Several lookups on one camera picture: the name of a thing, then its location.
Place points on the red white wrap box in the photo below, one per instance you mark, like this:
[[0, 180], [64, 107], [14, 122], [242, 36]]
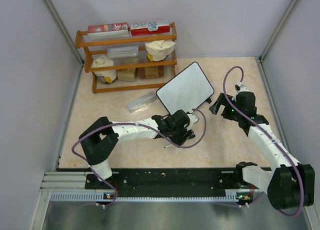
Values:
[[149, 28]]

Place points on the aluminium rail frame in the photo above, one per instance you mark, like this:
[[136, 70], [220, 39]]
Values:
[[63, 181]]

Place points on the cream paper bag upper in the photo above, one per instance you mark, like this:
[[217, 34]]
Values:
[[159, 50]]

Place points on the clear plastic box on shelf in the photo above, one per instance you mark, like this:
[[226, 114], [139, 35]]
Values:
[[123, 52]]

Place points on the tan cardboard box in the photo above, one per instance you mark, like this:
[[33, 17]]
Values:
[[128, 74]]

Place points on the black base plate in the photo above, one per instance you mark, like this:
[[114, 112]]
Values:
[[170, 182]]

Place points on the brown cardboard box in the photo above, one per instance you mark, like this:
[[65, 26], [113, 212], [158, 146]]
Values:
[[151, 72]]

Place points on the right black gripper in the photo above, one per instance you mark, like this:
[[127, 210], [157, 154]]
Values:
[[222, 100]]

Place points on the wooden three tier shelf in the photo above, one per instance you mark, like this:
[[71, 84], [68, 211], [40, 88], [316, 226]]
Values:
[[98, 48]]

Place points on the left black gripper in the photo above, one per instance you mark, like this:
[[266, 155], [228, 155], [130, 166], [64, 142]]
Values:
[[181, 138]]

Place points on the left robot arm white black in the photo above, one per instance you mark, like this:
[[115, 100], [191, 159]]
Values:
[[99, 140]]

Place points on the black framed whiteboard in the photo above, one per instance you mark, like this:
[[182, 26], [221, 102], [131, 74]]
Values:
[[187, 90]]

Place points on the red white foil box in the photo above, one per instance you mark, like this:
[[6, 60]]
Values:
[[106, 31]]

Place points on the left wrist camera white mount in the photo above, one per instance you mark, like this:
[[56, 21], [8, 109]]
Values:
[[193, 119]]

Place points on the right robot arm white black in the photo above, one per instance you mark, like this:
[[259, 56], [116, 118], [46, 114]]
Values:
[[288, 183]]

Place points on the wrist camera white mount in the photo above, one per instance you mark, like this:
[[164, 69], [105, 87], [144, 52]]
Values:
[[193, 119], [240, 87]]

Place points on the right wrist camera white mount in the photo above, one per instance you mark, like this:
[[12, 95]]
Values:
[[240, 87]]

